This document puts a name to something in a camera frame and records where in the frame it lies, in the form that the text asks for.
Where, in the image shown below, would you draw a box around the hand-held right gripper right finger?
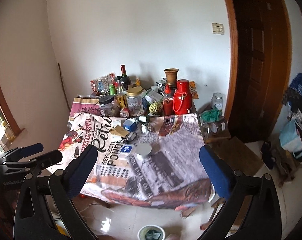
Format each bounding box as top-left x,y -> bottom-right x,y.
198,145 -> 283,240

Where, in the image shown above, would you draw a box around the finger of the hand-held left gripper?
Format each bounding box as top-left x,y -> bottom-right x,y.
2,150 -> 64,178
0,143 -> 44,164

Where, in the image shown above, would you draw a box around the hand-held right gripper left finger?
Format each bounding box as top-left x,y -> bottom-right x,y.
13,144 -> 99,240

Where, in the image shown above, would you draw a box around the small clear bottle black cap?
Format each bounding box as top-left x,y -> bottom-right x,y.
123,132 -> 138,144

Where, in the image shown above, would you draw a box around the wooden side table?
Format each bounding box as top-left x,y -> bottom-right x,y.
205,129 -> 264,178

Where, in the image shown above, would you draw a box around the lying glass jars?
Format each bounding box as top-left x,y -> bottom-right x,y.
200,118 -> 228,137

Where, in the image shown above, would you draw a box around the blue and white small box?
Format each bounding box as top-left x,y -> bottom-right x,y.
117,144 -> 136,158

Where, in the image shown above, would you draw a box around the printed tablecloth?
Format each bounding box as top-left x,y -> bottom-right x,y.
60,112 -> 214,209

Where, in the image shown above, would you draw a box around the brown cardboard piece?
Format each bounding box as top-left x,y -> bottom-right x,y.
109,126 -> 130,138

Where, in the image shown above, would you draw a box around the dark shoe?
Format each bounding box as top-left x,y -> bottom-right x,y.
260,141 -> 275,170

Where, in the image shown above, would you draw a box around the green cloth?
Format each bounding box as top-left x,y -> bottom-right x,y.
199,108 -> 223,123

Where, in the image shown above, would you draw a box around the maroon and beige bag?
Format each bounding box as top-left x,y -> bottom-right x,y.
69,96 -> 102,117

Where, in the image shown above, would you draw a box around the round silver lid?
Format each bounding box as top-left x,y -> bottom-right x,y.
135,144 -> 153,161

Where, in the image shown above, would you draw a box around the blue plastic cup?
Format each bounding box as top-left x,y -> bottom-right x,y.
123,119 -> 138,132

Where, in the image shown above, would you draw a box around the upright glass jar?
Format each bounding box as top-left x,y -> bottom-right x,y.
211,93 -> 224,111

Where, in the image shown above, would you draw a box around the thin wooden stick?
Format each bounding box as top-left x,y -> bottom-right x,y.
57,62 -> 70,111

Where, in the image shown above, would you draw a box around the clear jar black lid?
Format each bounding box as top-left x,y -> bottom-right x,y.
98,95 -> 120,118

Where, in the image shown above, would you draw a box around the red thermos flask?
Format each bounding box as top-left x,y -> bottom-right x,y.
172,79 -> 194,116

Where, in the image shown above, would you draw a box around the red sauce squeeze bottle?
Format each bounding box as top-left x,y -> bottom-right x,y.
163,84 -> 175,117

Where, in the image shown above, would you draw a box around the clear bottle yellow label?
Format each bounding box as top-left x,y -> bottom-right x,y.
115,76 -> 128,109

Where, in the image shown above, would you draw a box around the orange snack packet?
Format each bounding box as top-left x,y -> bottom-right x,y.
190,81 -> 200,99

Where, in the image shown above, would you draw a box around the light blue bag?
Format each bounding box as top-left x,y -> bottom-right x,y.
279,121 -> 302,156

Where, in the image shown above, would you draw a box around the yellow-green knobbly ball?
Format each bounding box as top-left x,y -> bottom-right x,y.
148,102 -> 164,116

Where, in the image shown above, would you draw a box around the clear jar gold lid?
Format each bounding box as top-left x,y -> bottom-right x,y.
126,87 -> 148,117

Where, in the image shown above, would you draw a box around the white bowl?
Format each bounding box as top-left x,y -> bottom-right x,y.
137,225 -> 166,240

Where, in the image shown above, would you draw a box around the printed snack bag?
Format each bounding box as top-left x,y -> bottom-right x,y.
90,72 -> 116,95

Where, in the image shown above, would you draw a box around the white and green box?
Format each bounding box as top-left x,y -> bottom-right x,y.
145,90 -> 163,104

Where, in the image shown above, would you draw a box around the dark wine bottle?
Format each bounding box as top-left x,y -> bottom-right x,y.
120,64 -> 132,91

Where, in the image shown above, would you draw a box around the silver foil packet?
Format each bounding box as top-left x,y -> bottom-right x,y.
155,78 -> 169,91

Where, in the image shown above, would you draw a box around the brown clay pot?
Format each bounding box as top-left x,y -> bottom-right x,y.
163,68 -> 179,87

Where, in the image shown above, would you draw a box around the dark wooden door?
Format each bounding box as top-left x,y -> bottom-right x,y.
228,0 -> 292,142

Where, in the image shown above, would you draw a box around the blue knit cloth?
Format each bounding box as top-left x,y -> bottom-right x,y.
288,73 -> 302,98

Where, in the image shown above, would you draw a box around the white cable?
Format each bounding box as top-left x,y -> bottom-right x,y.
79,202 -> 102,221

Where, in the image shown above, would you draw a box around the wall light switch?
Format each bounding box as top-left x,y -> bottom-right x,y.
211,22 -> 225,35

